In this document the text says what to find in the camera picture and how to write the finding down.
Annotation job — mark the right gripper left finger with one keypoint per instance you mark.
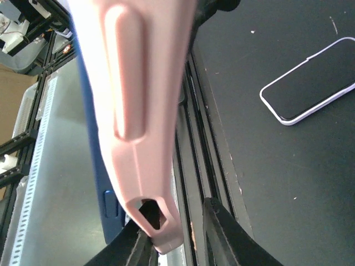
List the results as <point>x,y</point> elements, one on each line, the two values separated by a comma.
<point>132,246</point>

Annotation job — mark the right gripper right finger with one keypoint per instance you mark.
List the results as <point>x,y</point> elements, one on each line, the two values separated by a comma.
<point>227,243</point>

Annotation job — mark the blue phone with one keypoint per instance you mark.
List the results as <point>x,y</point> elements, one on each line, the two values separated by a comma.
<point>112,215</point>

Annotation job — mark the pink phone case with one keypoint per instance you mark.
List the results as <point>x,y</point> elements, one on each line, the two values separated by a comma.
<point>134,53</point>

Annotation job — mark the phone in lilac case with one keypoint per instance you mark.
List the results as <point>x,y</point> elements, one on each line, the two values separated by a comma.
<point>316,82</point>

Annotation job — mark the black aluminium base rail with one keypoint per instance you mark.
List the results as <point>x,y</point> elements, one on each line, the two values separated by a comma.
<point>202,163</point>

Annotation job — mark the white slotted cable duct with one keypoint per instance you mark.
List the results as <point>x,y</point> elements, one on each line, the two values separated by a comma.
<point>44,116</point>

